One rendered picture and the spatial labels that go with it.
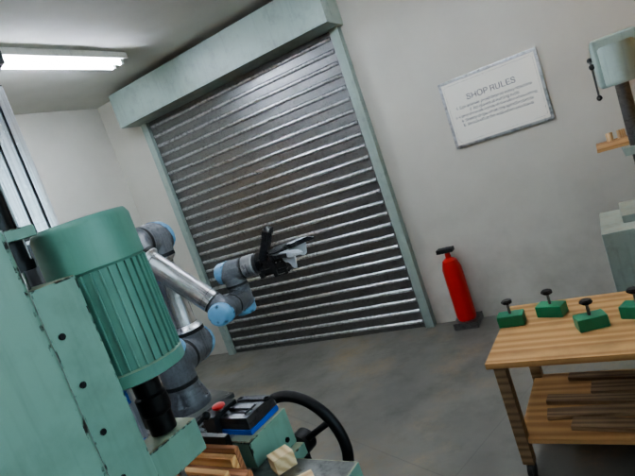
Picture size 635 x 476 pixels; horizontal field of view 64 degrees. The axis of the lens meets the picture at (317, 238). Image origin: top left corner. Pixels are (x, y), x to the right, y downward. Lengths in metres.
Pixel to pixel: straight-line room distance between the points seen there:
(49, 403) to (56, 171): 4.32
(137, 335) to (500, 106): 3.06
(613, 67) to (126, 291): 2.18
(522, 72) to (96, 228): 3.07
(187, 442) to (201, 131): 3.82
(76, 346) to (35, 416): 0.13
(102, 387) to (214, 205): 3.90
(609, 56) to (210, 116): 3.12
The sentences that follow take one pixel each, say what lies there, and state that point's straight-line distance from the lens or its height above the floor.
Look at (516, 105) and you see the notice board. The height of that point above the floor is 1.41.
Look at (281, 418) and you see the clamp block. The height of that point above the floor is 0.94.
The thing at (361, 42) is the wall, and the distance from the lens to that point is 3.93.
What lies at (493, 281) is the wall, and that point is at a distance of 3.93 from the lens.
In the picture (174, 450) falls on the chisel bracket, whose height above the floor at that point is 1.04.
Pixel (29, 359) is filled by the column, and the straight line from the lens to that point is 0.84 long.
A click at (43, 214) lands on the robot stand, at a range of 1.90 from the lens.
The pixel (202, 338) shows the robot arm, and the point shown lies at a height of 1.01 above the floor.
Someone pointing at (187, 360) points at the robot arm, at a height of 0.98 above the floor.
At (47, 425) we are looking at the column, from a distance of 0.86.
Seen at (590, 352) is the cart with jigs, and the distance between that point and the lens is 2.08.
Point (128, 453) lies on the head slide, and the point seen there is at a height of 1.11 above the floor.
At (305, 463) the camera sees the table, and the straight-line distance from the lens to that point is 1.13.
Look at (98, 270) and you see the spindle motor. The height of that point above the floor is 1.41.
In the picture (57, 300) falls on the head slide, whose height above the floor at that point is 1.39.
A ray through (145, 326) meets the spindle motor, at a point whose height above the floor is 1.29.
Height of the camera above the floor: 1.45
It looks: 7 degrees down
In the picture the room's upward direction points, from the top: 19 degrees counter-clockwise
